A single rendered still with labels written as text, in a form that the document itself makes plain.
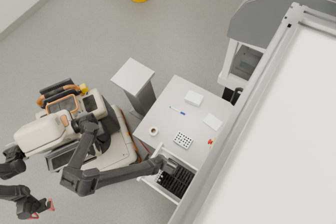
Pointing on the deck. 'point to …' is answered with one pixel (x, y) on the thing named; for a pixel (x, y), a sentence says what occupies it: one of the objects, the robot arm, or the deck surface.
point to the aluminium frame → (246, 109)
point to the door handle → (235, 95)
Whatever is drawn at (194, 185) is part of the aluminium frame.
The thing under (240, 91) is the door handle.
